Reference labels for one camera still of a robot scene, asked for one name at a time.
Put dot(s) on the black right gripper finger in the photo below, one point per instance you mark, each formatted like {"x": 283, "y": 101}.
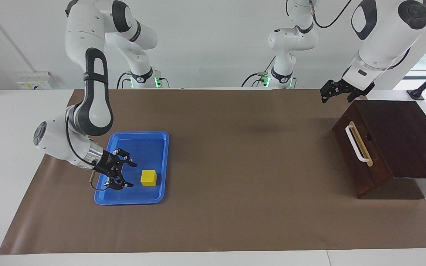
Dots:
{"x": 126, "y": 157}
{"x": 118, "y": 183}

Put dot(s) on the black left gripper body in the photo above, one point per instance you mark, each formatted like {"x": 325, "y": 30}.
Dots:
{"x": 353, "y": 88}

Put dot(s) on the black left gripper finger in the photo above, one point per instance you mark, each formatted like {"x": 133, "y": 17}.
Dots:
{"x": 329, "y": 88}
{"x": 327, "y": 97}

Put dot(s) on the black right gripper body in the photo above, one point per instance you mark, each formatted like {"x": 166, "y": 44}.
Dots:
{"x": 111, "y": 164}

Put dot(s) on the yellow cube block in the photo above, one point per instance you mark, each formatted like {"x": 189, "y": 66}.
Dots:
{"x": 148, "y": 178}

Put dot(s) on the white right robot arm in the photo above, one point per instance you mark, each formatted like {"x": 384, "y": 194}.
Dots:
{"x": 94, "y": 103}

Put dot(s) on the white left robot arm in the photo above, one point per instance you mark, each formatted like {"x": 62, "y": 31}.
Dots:
{"x": 383, "y": 37}

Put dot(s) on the blue plastic tray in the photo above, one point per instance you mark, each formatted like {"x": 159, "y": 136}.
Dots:
{"x": 139, "y": 195}

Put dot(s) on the dark wooden cabinet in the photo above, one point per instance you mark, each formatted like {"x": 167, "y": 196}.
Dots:
{"x": 409, "y": 140}

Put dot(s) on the brown table mat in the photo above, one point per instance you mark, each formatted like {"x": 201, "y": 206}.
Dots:
{"x": 235, "y": 184}

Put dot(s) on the white wall socket box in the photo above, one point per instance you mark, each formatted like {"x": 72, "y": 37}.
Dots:
{"x": 33, "y": 81}

